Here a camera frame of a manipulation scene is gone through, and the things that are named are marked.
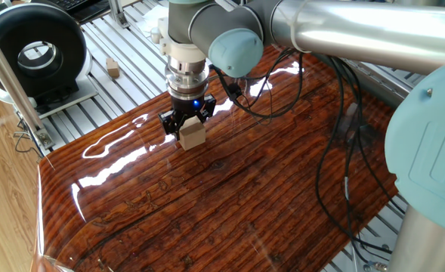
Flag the short aluminium upright bracket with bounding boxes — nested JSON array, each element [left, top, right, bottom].
[[107, 0, 131, 30]]

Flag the silver slanted frame post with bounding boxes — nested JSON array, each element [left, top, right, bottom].
[[0, 17, 56, 151]]

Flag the plain black cable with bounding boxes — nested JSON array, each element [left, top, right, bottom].
[[348, 60, 406, 215]]

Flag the black cable silver connector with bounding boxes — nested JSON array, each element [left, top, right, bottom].
[[314, 56, 394, 271]]

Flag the glossy wood grain mat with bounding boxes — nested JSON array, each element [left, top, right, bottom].
[[31, 45, 399, 272]]

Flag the small brown wooden block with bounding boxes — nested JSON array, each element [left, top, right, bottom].
[[105, 57, 121, 79]]

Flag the black round blower fan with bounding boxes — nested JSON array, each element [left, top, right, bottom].
[[0, 2, 99, 120]]

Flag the tangled black cable bundle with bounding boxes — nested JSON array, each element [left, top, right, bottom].
[[209, 47, 305, 121]]

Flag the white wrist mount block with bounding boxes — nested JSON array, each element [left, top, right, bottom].
[[150, 17, 209, 64]]

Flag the white crumpled tissue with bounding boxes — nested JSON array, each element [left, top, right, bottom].
[[135, 4, 170, 39]]

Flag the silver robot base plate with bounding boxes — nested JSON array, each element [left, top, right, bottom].
[[352, 236, 391, 272]]

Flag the pale wooden cube block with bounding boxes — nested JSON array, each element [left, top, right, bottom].
[[178, 115, 207, 151]]

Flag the black cable white label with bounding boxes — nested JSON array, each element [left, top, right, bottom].
[[341, 60, 391, 265]]

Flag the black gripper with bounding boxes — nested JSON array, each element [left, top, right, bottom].
[[157, 94, 218, 142]]

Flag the thin black wires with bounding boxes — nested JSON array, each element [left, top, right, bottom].
[[12, 116, 45, 159]]

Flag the white zip tie loop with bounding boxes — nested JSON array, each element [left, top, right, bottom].
[[284, 0, 312, 54]]

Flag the black keyboard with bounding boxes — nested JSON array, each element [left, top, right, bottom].
[[47, 0, 112, 24]]

